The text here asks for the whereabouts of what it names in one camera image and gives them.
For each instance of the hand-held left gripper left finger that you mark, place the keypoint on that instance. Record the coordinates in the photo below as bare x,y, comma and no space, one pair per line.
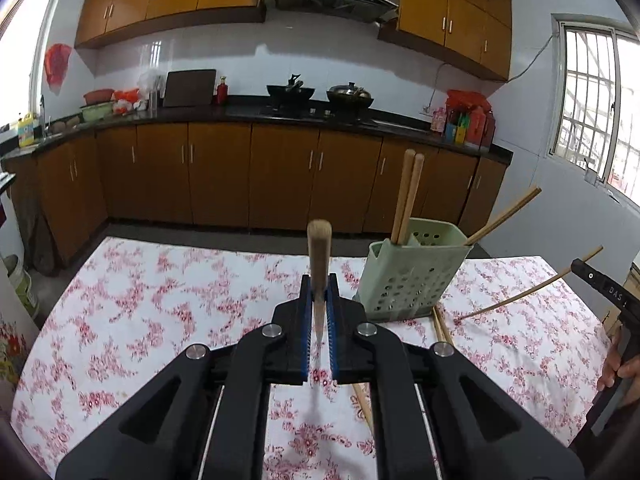
304,350

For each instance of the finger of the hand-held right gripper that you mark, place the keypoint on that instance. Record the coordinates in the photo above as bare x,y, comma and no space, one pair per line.
589,275

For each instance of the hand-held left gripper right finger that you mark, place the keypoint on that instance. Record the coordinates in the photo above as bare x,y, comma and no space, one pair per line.
334,350

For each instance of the green perforated utensil holder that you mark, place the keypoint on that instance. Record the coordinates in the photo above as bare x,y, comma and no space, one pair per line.
410,280

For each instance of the person's right hand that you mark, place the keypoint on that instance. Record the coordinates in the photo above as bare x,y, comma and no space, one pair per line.
612,367

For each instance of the red floral tablecloth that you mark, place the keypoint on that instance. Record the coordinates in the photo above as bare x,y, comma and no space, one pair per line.
150,310

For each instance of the window with security bars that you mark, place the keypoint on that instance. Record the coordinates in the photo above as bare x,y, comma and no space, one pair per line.
585,100

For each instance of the dark red sauce bottle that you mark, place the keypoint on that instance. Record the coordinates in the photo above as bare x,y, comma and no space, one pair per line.
476,130
489,130

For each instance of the wooden base cabinets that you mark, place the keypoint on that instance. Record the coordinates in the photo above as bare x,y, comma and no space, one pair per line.
220,175

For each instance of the blue box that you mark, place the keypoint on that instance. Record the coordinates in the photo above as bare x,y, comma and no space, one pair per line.
450,131

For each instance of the red bag over bottles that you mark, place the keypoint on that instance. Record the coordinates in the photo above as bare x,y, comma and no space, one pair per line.
467,101

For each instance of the pink bottle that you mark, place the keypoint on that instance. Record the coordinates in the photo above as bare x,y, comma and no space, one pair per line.
439,122

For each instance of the black gas stove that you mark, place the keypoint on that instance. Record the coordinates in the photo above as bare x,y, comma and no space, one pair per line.
320,112

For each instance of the black pot with lid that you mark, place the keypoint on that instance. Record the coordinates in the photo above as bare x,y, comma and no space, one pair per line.
350,95

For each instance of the black wok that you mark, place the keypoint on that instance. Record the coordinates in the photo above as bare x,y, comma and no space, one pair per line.
290,92

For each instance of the black kitchen countertop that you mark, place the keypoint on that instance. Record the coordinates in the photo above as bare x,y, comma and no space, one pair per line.
200,111

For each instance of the small red bottle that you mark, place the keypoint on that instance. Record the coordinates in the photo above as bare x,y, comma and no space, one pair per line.
222,92

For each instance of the dark cutting board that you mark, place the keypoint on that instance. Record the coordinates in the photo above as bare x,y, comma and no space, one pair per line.
190,88

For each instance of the white bucket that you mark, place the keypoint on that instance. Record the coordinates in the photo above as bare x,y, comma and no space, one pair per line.
22,285

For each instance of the metal cup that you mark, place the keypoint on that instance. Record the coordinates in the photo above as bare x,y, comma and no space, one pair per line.
153,100

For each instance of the red and white plastic bag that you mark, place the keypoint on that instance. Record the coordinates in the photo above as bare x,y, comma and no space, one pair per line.
126,100

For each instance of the clear plastic bag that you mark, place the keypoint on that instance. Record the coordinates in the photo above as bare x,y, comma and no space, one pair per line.
149,82

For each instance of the green plastic basin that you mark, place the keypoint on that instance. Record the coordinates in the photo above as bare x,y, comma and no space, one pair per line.
97,112

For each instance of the red plastic basin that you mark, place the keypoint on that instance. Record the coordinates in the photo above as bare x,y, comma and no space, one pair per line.
98,96

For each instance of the metal faucet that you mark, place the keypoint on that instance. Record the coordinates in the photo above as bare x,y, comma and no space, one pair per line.
43,115

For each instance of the yellow detergent bottle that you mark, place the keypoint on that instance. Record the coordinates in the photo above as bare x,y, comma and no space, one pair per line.
28,132

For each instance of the red hanging plastic bag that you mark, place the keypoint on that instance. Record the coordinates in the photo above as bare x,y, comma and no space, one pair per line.
57,62

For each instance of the sliding window plain frame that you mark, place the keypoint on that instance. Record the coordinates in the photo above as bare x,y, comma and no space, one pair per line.
25,60

